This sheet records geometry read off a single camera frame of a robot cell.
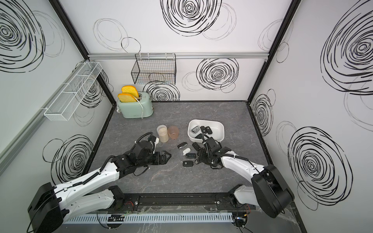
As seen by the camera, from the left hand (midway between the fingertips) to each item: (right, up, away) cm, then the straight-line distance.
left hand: (166, 156), depth 79 cm
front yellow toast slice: (-29, +34, +17) cm, 48 cm away
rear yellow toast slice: (-28, +40, +21) cm, 53 cm away
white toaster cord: (-41, +26, +30) cm, 57 cm away
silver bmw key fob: (+18, +12, +23) cm, 31 cm away
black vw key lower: (+12, -7, +8) cm, 16 cm away
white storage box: (+33, +14, +22) cm, 42 cm away
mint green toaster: (-26, +26, +21) cm, 42 cm away
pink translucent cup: (+2, +11, +19) cm, 22 cm away
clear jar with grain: (-4, +13, +12) cm, 18 cm away
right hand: (+21, -4, +8) cm, 23 cm away
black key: (+23, +12, +23) cm, 34 cm away
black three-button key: (+14, -2, +10) cm, 17 cm away
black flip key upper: (+18, +2, +15) cm, 23 cm away
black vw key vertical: (+27, +12, +23) cm, 37 cm away
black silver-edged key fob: (+8, +3, +15) cm, 17 cm away
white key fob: (+11, 0, +13) cm, 17 cm away
